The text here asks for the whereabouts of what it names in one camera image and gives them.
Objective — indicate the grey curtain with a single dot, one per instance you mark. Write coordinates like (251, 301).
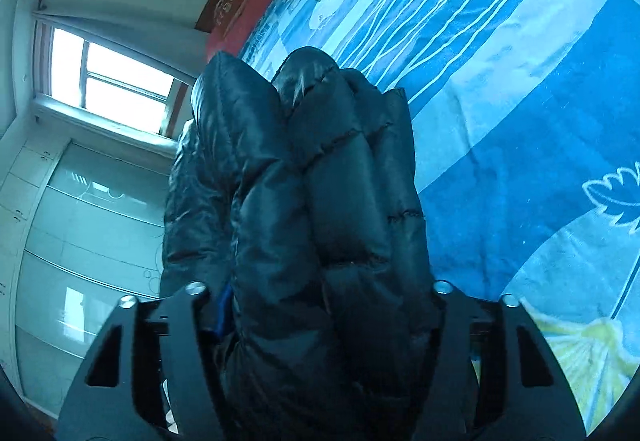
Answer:
(150, 36)

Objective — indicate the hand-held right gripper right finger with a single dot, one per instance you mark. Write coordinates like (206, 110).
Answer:
(452, 326)

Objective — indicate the black puffer jacket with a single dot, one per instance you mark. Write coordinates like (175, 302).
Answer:
(310, 201)

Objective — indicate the glass door wardrobe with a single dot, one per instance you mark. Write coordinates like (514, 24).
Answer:
(75, 231)

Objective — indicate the white framed window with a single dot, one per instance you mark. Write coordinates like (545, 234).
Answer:
(110, 76)

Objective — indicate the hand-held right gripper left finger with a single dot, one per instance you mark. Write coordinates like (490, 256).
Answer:
(223, 311)

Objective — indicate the blue patterned bedsheet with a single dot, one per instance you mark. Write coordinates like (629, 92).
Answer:
(500, 96)

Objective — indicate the small printed cushion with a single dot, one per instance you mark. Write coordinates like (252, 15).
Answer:
(233, 1)

